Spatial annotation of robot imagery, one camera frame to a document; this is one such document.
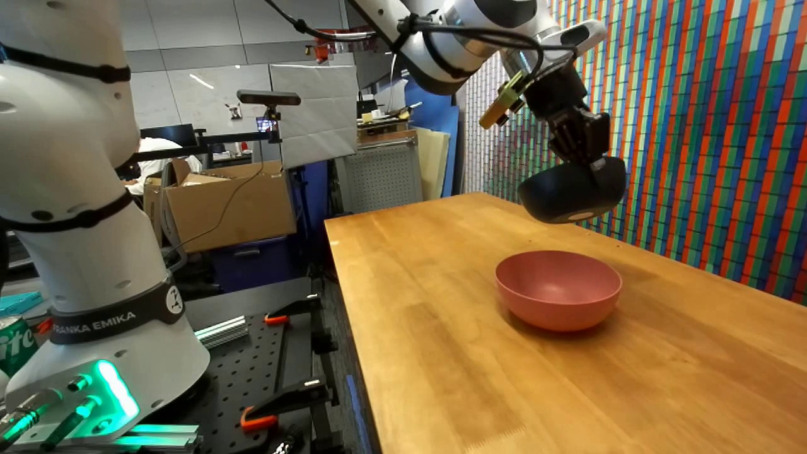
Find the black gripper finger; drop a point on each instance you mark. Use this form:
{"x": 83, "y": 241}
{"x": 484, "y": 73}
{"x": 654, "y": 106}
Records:
{"x": 601, "y": 154}
{"x": 573, "y": 151}

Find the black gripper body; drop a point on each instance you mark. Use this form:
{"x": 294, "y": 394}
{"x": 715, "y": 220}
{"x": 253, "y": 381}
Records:
{"x": 565, "y": 97}

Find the black bowl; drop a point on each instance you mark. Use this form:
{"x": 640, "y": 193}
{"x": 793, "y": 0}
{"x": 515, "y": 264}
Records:
{"x": 567, "y": 196}

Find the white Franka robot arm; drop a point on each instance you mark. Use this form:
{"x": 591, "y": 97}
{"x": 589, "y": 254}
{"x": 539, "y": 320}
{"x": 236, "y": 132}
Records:
{"x": 75, "y": 184}

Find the peach-colored bowl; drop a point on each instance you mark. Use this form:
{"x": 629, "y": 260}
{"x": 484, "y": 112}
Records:
{"x": 558, "y": 291}

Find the yellow-green connector tag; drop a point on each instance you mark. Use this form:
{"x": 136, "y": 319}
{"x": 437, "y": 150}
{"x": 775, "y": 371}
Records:
{"x": 502, "y": 101}

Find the white panel board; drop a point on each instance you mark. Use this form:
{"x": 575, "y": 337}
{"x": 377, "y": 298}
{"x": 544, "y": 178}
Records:
{"x": 316, "y": 115}

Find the brown cardboard box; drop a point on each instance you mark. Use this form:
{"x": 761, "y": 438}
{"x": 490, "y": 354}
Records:
{"x": 227, "y": 204}

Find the black perforated breadboard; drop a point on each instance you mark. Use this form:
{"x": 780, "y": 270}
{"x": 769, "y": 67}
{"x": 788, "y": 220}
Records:
{"x": 253, "y": 361}

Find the silver aluminium extrusion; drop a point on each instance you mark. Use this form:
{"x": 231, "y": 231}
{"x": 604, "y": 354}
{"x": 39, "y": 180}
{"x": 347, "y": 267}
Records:
{"x": 219, "y": 332}

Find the green soda can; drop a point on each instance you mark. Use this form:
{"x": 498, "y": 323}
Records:
{"x": 15, "y": 343}

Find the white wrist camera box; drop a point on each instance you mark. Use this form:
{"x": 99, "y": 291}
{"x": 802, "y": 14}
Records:
{"x": 575, "y": 37}

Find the black stereo camera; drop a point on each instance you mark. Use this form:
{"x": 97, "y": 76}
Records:
{"x": 268, "y": 98}

